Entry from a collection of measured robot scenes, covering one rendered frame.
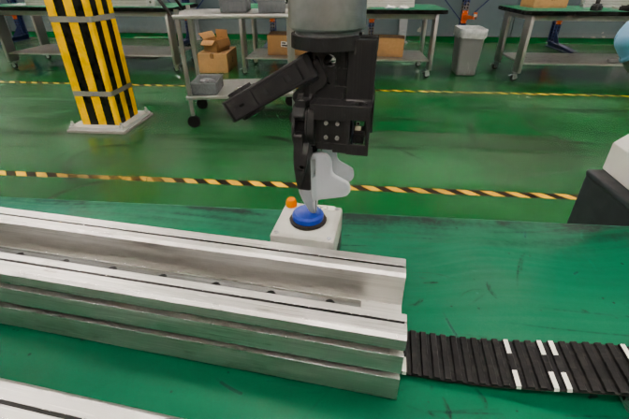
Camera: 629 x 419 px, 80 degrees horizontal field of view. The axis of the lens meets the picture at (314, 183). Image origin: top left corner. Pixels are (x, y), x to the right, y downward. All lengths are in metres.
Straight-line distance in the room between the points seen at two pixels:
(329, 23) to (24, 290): 0.39
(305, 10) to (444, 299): 0.35
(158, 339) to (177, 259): 0.08
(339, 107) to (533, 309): 0.32
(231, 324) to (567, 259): 0.45
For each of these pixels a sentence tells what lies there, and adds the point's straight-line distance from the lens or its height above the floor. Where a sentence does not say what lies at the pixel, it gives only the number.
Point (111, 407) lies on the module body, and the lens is 0.32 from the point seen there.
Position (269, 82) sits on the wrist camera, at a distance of 0.40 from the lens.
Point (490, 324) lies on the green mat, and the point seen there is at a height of 0.78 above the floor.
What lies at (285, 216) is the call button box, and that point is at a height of 0.84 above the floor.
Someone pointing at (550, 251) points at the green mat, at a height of 0.78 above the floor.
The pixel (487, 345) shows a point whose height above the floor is 0.79.
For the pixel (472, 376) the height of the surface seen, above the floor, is 0.79.
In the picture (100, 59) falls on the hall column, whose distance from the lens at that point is 3.36.
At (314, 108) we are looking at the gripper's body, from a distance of 0.38.
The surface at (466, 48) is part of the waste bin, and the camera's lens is 5.19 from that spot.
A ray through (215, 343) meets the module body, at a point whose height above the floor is 0.81.
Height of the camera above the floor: 1.12
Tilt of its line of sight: 29 degrees down
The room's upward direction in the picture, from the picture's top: straight up
